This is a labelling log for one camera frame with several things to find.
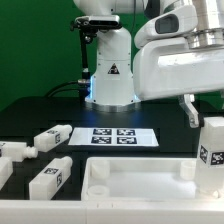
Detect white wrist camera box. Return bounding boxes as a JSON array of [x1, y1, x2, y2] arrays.
[[134, 5, 198, 49]]

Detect black cables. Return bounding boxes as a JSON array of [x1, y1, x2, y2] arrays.
[[44, 80, 87, 99]]

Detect white left border block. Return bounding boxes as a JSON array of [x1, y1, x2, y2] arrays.
[[0, 157, 13, 190]]

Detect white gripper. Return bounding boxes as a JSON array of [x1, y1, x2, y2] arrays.
[[133, 37, 224, 128]]

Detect white fiducial marker sheet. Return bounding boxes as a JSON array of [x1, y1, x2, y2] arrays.
[[69, 127, 159, 147]]

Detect black camera on stand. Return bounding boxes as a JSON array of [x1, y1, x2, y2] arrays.
[[70, 15, 122, 101]]

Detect white desk tabletop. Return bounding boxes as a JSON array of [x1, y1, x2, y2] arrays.
[[81, 157, 224, 201]]

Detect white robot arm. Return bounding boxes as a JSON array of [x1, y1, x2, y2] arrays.
[[73, 0, 224, 128]]

